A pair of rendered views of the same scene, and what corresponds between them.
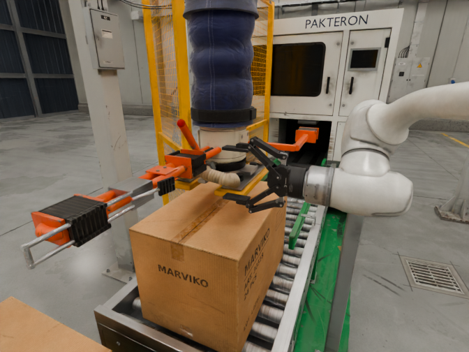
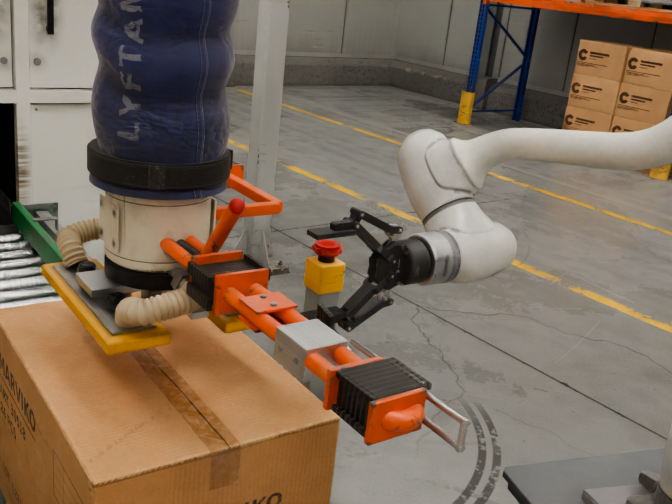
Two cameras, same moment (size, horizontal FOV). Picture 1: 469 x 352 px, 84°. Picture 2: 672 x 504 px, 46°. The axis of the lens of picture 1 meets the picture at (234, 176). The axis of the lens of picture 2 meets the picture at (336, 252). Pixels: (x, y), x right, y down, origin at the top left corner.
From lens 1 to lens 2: 0.99 m
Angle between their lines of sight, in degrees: 56
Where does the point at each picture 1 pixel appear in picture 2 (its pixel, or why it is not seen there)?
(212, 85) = (200, 114)
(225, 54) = (224, 55)
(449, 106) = (564, 154)
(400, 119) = (495, 160)
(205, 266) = (281, 463)
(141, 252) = not seen: outside the picture
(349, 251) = not seen: hidden behind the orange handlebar
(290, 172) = (411, 250)
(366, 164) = (476, 218)
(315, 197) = (443, 274)
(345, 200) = (475, 267)
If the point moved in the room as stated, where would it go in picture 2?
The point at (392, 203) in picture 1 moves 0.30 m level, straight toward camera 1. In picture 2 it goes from (509, 256) to (635, 330)
